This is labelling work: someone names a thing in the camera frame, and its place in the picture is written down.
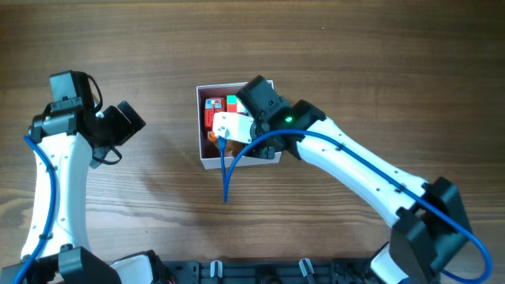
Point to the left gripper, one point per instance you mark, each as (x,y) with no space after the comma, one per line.
(128,128)

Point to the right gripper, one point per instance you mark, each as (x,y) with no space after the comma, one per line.
(264,150)

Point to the brown plush bear toy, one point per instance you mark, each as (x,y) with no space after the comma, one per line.
(232,148)

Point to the multicolour puzzle cube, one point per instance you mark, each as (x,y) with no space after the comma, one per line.
(234,105)

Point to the red toy fire truck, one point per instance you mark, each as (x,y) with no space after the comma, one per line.
(212,106)

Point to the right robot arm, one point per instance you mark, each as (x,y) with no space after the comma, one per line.
(421,243)

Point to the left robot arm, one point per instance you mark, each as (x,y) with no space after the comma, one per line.
(72,135)

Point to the white box pink interior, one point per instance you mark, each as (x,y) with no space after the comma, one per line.
(209,153)

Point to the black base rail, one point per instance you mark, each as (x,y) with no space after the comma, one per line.
(338,271)

